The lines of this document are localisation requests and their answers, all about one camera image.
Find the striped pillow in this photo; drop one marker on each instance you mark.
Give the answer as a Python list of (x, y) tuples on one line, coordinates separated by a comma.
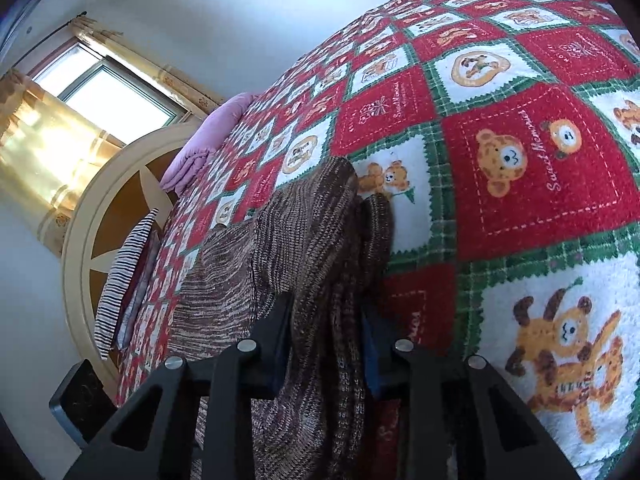
[(122, 280)]

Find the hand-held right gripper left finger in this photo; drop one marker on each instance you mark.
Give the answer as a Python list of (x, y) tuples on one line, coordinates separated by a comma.
[(277, 345)]

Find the window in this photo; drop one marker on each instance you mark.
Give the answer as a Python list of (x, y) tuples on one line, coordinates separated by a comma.
[(110, 87)]

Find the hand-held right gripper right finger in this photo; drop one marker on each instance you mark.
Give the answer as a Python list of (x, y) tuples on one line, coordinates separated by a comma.
[(372, 355)]

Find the brown knitted sweater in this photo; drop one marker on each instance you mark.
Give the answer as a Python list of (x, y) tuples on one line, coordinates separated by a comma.
[(310, 285)]

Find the black bedside table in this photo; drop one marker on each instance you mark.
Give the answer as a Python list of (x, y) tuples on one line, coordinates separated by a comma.
[(82, 402)]

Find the cream round headboard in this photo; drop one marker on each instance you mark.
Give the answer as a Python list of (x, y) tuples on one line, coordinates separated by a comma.
[(115, 225)]

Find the folded pink quilt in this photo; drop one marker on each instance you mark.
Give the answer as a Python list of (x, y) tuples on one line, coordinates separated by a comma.
[(205, 145)]

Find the yellow curtain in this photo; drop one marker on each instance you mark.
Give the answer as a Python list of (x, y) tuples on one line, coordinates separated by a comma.
[(55, 130)]

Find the red checkered bear-print blanket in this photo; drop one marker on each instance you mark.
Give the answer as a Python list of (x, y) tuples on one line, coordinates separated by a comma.
[(500, 160)]

